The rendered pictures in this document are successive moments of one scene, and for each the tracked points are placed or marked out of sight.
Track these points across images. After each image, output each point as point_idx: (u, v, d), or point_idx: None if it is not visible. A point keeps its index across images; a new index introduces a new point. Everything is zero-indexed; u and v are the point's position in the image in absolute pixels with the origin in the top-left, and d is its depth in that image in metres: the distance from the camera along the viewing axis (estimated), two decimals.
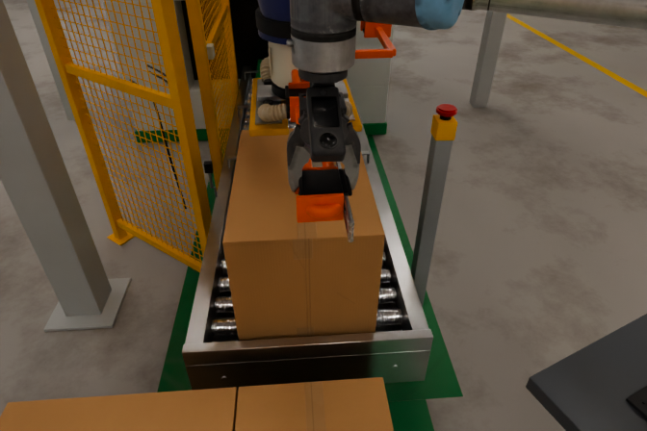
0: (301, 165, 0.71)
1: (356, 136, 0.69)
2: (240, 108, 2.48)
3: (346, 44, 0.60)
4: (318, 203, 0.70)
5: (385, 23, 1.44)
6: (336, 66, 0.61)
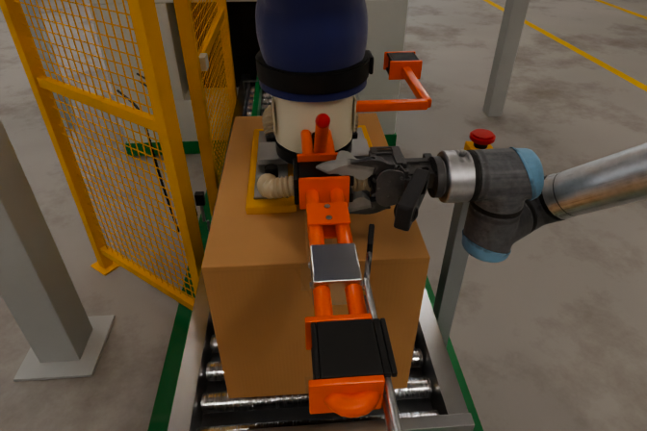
0: (352, 174, 0.73)
1: (378, 211, 0.78)
2: None
3: (466, 201, 0.77)
4: (344, 392, 0.44)
5: (415, 63, 1.19)
6: (452, 197, 0.75)
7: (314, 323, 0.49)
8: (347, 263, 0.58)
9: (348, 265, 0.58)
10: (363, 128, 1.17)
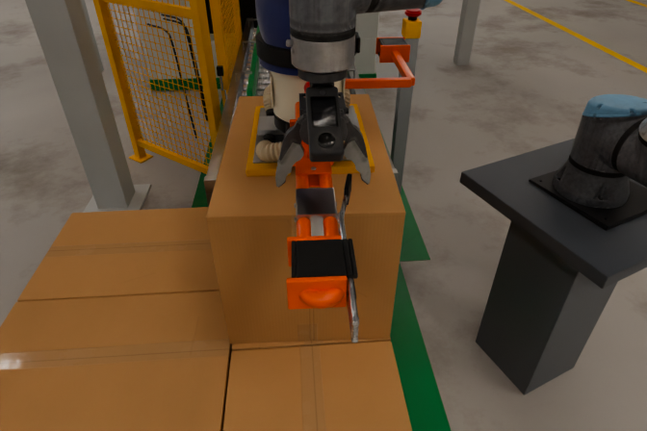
0: (293, 163, 0.71)
1: (357, 131, 0.69)
2: (245, 42, 2.85)
3: (345, 44, 0.60)
4: (315, 289, 0.56)
5: (403, 47, 1.30)
6: (335, 66, 0.61)
7: (294, 241, 0.61)
8: (325, 201, 0.70)
9: (325, 203, 0.69)
10: (355, 106, 1.28)
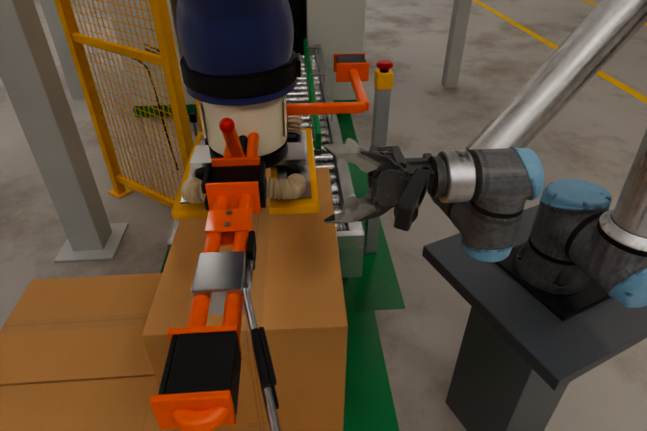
0: (357, 164, 0.72)
1: (385, 212, 0.78)
2: None
3: (466, 201, 0.77)
4: (189, 407, 0.43)
5: (362, 64, 1.18)
6: (452, 197, 0.75)
7: (175, 335, 0.48)
8: (231, 271, 0.57)
9: (231, 273, 0.56)
10: (308, 131, 1.15)
